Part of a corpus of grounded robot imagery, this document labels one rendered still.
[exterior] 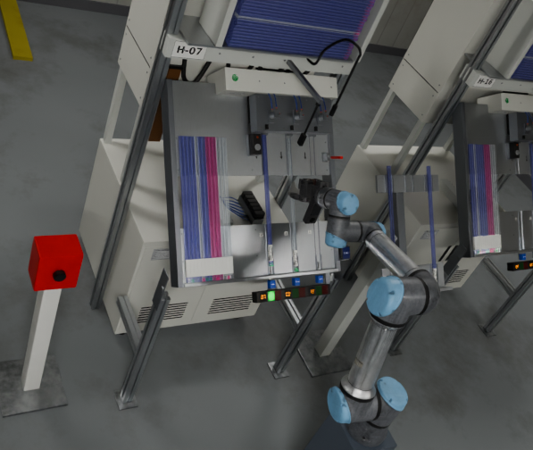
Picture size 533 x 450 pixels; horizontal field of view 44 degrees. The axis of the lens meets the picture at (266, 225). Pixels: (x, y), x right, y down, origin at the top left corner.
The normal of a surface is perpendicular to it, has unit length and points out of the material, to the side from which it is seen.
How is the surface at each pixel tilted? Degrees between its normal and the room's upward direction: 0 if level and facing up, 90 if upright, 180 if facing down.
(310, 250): 44
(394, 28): 90
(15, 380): 0
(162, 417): 0
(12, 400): 0
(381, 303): 83
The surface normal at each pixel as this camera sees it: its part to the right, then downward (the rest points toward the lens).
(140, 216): 0.33, -0.73
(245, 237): 0.53, -0.04
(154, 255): 0.41, 0.69
